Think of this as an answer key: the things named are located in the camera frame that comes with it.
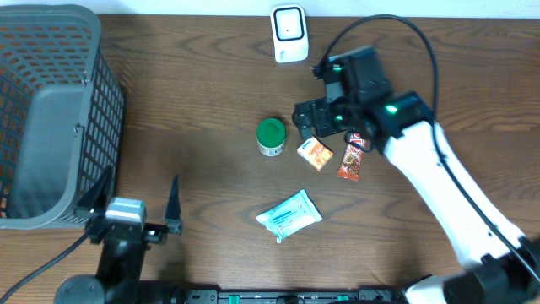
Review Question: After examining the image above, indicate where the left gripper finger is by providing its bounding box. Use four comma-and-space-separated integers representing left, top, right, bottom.
165, 176, 181, 224
75, 165, 113, 211

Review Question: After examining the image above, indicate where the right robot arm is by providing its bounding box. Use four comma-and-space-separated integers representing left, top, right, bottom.
292, 47, 539, 303

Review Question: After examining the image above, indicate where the right black cable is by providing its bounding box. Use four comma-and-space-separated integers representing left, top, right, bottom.
320, 14, 540, 284

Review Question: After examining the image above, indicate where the small orange tissue pack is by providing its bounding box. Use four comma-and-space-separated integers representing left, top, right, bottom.
297, 137, 333, 171

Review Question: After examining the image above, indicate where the white barcode scanner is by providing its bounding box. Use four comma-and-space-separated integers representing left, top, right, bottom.
270, 4, 309, 63

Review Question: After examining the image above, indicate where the grey plastic mesh basket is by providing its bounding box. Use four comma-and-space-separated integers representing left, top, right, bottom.
1, 5, 126, 230

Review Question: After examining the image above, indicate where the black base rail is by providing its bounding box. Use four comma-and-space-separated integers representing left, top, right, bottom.
138, 288, 406, 304

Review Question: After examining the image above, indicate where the red orange snack packet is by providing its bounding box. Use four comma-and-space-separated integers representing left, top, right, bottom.
337, 131, 371, 182

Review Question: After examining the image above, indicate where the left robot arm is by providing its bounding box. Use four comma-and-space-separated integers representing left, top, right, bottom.
54, 166, 185, 303

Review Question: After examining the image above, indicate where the green lid jar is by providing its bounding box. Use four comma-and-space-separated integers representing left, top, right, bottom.
256, 118, 286, 157

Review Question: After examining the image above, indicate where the teal wet wipes pack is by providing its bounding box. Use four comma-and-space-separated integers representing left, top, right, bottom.
256, 189, 322, 243

